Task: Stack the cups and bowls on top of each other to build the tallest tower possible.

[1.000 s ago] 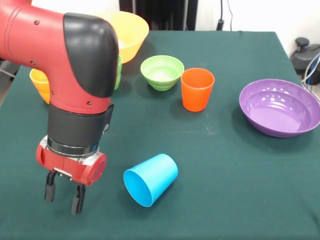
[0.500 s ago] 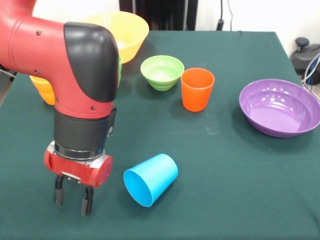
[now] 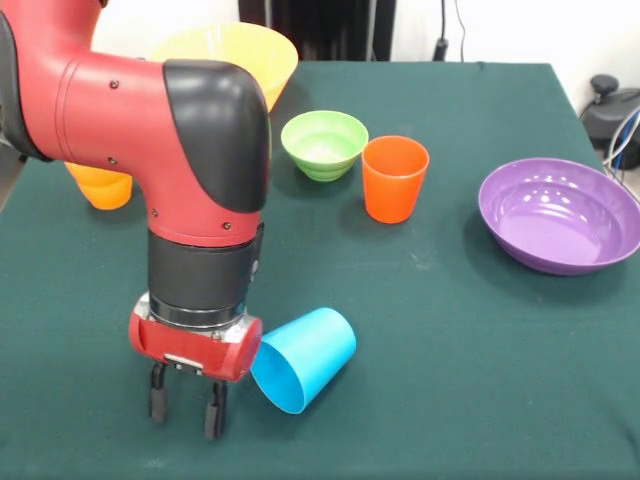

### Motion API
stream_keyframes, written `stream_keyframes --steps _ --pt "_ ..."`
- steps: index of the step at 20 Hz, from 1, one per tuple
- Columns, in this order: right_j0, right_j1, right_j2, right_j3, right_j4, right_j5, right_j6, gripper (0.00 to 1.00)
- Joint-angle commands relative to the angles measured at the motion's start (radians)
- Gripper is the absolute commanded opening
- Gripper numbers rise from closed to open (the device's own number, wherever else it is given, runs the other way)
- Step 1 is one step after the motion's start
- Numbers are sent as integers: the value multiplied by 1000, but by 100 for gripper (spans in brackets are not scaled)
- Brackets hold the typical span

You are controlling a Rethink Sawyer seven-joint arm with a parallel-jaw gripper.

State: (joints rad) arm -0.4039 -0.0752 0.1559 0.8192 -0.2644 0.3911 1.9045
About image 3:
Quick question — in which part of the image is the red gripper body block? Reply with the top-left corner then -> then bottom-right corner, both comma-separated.
128,299 -> 264,384

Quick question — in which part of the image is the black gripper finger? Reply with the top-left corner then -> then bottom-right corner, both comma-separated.
203,380 -> 229,442
149,362 -> 169,425

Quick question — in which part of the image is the light blue cup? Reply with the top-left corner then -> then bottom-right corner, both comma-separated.
249,306 -> 358,416

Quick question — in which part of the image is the orange cup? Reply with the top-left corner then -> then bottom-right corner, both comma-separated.
361,135 -> 431,225

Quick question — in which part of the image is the yellow cup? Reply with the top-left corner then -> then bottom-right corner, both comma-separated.
63,162 -> 135,211

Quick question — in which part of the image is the green bowl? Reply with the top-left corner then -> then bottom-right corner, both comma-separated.
280,110 -> 370,183

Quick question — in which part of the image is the dark green tablecloth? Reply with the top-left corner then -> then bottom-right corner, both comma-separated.
0,58 -> 640,480

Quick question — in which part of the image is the large yellow bowl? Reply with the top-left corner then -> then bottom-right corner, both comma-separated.
148,21 -> 300,115

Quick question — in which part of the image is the purple bowl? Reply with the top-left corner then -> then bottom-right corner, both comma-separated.
477,157 -> 640,277

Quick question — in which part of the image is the gray black machine base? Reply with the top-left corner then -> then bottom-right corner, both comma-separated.
579,74 -> 640,151

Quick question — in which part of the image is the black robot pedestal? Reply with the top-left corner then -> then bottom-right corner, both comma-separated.
238,0 -> 412,62

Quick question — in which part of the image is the black cable with plug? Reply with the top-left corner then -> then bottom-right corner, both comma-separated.
432,0 -> 469,62

